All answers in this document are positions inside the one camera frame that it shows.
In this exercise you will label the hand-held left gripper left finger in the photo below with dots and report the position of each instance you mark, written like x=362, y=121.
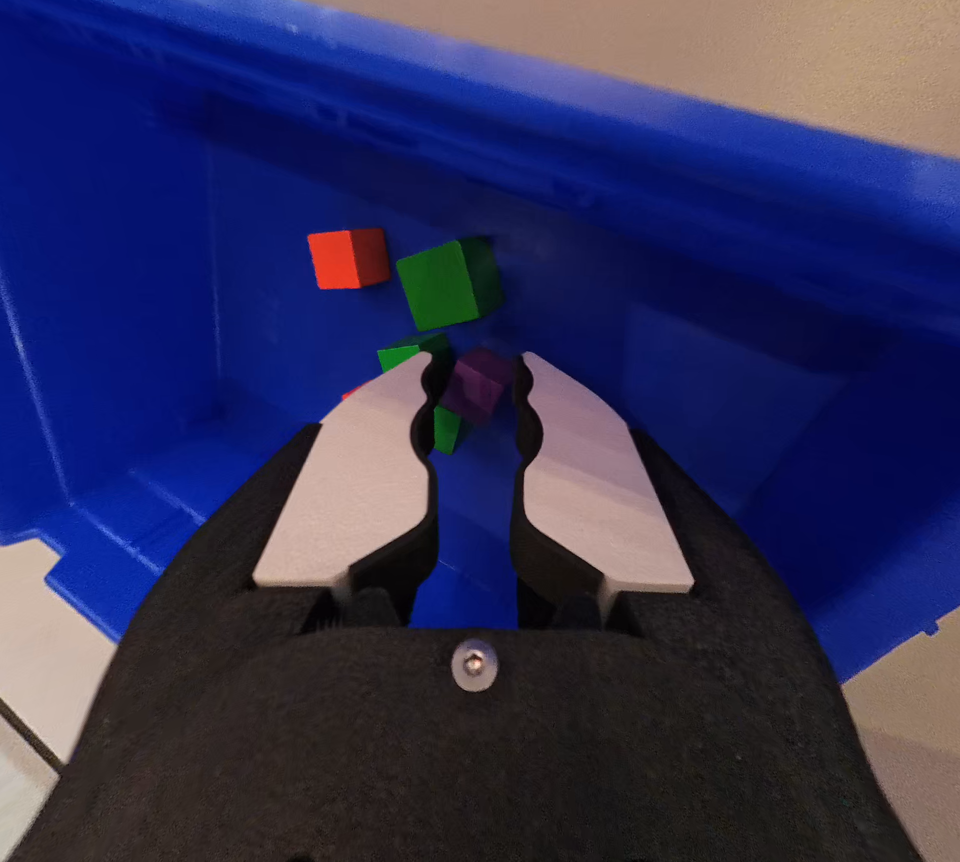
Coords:
x=345, y=495

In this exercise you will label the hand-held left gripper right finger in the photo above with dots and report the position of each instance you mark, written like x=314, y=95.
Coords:
x=600, y=495

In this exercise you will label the green wooden cube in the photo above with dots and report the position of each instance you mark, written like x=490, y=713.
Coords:
x=401, y=354
x=442, y=288
x=448, y=431

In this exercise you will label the purple wooden cube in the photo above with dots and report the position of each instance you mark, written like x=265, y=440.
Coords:
x=480, y=386

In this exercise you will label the blue plastic bin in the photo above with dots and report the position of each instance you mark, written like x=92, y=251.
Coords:
x=675, y=240

